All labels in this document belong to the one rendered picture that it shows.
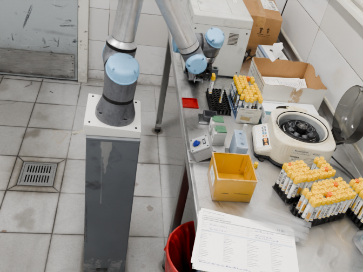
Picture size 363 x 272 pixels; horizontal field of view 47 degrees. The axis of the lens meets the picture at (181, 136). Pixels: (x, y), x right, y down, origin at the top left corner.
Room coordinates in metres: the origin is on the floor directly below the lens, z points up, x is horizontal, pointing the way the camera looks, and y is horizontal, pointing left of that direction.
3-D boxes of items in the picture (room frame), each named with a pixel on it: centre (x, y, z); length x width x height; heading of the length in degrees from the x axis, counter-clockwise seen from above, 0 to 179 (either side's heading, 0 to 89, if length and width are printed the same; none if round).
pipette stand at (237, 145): (1.21, -0.21, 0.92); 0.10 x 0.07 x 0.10; 7
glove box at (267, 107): (1.52, -0.43, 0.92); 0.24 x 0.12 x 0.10; 102
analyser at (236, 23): (1.93, -0.06, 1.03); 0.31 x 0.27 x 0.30; 12
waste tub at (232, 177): (1.06, -0.19, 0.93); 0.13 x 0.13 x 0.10; 11
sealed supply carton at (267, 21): (2.38, -0.29, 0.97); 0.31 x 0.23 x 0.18; 5
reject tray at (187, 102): (1.53, -0.01, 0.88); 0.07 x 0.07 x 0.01; 12
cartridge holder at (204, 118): (1.43, -0.10, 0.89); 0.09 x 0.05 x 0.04; 99
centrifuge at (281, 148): (1.34, -0.42, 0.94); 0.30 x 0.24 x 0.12; 93
